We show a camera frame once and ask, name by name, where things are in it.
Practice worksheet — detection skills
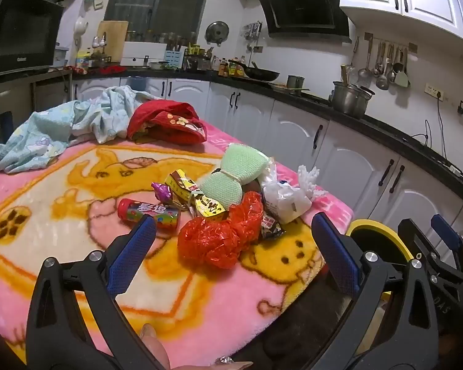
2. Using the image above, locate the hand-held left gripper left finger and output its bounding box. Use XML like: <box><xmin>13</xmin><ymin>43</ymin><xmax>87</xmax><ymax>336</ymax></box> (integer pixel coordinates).
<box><xmin>25</xmin><ymin>214</ymin><xmax>166</xmax><ymax>370</ymax></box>

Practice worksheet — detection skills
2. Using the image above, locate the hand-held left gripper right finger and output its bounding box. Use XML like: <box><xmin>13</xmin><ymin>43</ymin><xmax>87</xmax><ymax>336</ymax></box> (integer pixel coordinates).
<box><xmin>309</xmin><ymin>212</ymin><xmax>440</xmax><ymax>370</ymax></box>

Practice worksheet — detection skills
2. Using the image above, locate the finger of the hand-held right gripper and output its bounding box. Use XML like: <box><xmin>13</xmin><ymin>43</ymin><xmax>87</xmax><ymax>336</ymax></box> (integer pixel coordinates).
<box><xmin>430</xmin><ymin>214</ymin><xmax>463</xmax><ymax>278</ymax></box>
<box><xmin>397</xmin><ymin>218</ymin><xmax>463</xmax><ymax>290</ymax></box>

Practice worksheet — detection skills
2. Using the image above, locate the red candy tube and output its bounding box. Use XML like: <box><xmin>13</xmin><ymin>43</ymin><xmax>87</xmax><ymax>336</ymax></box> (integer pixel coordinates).
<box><xmin>118</xmin><ymin>198</ymin><xmax>181</xmax><ymax>236</ymax></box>

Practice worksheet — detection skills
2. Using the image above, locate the yellow rimmed black bin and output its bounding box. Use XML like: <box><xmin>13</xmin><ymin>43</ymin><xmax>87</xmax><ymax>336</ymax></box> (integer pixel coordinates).
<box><xmin>345</xmin><ymin>219</ymin><xmax>415</xmax><ymax>305</ymax></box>

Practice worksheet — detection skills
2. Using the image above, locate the purple snack wrapper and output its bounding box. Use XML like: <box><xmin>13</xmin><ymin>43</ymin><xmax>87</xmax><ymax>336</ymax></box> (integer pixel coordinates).
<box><xmin>151</xmin><ymin>182</ymin><xmax>174</xmax><ymax>205</ymax></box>

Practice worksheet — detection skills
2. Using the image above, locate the dark brown snack packet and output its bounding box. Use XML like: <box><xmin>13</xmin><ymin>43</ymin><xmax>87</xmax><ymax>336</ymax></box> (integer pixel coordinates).
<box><xmin>259</xmin><ymin>214</ymin><xmax>286</xmax><ymax>241</ymax></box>

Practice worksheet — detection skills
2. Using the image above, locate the white plastic bag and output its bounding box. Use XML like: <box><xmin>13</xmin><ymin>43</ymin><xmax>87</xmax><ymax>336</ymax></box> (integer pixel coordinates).
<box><xmin>260</xmin><ymin>158</ymin><xmax>320</xmax><ymax>224</ymax></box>

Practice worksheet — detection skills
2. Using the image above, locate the red plastic bag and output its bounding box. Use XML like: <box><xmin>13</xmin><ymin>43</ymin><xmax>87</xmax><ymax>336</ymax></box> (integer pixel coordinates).
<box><xmin>177</xmin><ymin>191</ymin><xmax>265</xmax><ymax>270</ymax></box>

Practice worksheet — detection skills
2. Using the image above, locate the yellow snack wrapper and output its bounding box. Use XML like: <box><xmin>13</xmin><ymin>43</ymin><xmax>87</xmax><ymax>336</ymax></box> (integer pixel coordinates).
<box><xmin>164</xmin><ymin>170</ymin><xmax>201</xmax><ymax>209</ymax></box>
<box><xmin>193</xmin><ymin>195</ymin><xmax>228</xmax><ymax>222</ymax></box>

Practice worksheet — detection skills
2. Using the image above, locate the green mesh scrubber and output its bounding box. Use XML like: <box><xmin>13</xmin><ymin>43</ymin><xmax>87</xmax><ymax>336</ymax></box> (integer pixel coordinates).
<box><xmin>198</xmin><ymin>143</ymin><xmax>271</xmax><ymax>206</ymax></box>

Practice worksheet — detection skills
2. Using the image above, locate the pink printed blanket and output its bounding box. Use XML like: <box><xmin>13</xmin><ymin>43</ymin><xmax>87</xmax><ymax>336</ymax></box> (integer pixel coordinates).
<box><xmin>0</xmin><ymin>121</ymin><xmax>353</xmax><ymax>361</ymax></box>

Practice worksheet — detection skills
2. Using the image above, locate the red embroidered cloth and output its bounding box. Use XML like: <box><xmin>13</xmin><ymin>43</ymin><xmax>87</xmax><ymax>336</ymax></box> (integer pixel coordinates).
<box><xmin>127</xmin><ymin>99</ymin><xmax>208</xmax><ymax>144</ymax></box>

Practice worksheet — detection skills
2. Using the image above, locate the light blue printed cloth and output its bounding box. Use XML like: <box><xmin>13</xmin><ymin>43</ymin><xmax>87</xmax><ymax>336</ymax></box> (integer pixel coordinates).
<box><xmin>0</xmin><ymin>86</ymin><xmax>159</xmax><ymax>173</ymax></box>

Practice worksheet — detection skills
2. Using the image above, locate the large steel pot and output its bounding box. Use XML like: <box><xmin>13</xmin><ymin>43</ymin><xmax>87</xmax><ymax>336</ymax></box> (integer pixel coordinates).
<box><xmin>329</xmin><ymin>81</ymin><xmax>376</xmax><ymax>119</ymax></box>

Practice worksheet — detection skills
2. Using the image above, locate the row of hanging kitchen utensils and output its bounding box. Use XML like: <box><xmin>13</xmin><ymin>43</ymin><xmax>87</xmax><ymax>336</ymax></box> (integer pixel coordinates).
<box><xmin>349</xmin><ymin>33</ymin><xmax>419</xmax><ymax>91</ymax></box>

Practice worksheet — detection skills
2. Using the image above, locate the black wok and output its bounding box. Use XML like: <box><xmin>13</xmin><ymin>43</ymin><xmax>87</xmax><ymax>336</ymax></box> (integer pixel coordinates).
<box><xmin>228</xmin><ymin>62</ymin><xmax>282</xmax><ymax>82</ymax></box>

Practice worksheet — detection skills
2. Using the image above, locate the blue cutlery holder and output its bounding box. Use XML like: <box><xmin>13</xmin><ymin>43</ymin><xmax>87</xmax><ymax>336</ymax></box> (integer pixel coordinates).
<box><xmin>166</xmin><ymin>50</ymin><xmax>184</xmax><ymax>71</ymax></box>

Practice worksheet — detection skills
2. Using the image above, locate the row of condiment bottles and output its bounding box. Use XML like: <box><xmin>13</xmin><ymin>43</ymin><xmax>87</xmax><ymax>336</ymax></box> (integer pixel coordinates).
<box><xmin>212</xmin><ymin>56</ymin><xmax>248</xmax><ymax>78</ymax></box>

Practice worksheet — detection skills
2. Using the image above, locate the steel faucet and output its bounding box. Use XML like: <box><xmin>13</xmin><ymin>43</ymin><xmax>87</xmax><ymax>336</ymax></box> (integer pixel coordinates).
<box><xmin>93</xmin><ymin>33</ymin><xmax>109</xmax><ymax>56</ymax></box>

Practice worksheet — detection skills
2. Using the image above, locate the wooden cutting board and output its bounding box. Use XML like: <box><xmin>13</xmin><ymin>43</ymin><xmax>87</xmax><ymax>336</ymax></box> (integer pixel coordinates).
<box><xmin>96</xmin><ymin>20</ymin><xmax>129</xmax><ymax>63</ymax></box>

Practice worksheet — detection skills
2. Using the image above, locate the white jug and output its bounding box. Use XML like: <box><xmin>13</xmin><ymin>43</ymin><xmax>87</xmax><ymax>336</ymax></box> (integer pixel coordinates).
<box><xmin>74</xmin><ymin>18</ymin><xmax>89</xmax><ymax>45</ymax></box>

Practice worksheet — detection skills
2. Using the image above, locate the hanging steel pot lid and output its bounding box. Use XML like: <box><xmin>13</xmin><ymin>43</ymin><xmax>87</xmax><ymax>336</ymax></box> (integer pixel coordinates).
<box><xmin>205</xmin><ymin>21</ymin><xmax>230</xmax><ymax>44</ymax></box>

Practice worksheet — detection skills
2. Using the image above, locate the black microwave oven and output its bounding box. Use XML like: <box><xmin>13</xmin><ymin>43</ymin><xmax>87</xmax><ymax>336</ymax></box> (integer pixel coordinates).
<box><xmin>0</xmin><ymin>0</ymin><xmax>64</xmax><ymax>80</ymax></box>

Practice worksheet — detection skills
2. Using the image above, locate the black range hood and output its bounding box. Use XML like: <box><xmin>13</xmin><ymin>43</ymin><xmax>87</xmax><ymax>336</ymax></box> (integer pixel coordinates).
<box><xmin>252</xmin><ymin>0</ymin><xmax>351</xmax><ymax>44</ymax></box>

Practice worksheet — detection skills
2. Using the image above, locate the dark kitchen window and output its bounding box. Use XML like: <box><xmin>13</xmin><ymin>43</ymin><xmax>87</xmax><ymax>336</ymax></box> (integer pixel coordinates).
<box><xmin>104</xmin><ymin>0</ymin><xmax>215</xmax><ymax>41</ymax></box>

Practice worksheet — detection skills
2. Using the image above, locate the black power cable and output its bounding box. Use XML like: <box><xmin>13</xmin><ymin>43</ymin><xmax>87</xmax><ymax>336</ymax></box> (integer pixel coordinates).
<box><xmin>420</xmin><ymin>98</ymin><xmax>448</xmax><ymax>160</ymax></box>

